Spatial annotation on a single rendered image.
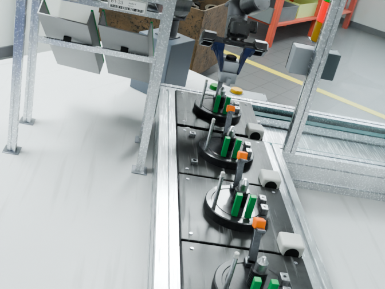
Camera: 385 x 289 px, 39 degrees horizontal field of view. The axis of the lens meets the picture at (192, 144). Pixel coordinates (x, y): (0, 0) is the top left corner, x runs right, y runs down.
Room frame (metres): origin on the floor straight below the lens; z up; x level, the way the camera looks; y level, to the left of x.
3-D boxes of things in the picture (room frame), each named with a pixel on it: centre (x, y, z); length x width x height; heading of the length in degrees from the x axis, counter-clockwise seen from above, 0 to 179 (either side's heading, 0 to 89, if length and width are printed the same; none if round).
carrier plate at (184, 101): (1.47, -0.05, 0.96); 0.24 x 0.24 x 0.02; 8
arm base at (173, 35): (1.81, 0.17, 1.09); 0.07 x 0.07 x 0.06; 62
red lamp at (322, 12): (1.38, -0.25, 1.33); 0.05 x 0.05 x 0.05
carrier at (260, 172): (1.22, -0.09, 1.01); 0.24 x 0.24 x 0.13; 8
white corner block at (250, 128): (1.39, -0.16, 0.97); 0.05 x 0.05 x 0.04; 8
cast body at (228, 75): (1.46, -0.05, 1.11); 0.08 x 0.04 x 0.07; 9
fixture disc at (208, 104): (1.47, -0.05, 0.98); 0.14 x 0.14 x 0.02
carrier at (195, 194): (0.98, -0.12, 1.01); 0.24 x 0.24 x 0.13; 8
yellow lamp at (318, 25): (1.38, -0.25, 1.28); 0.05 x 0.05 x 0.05
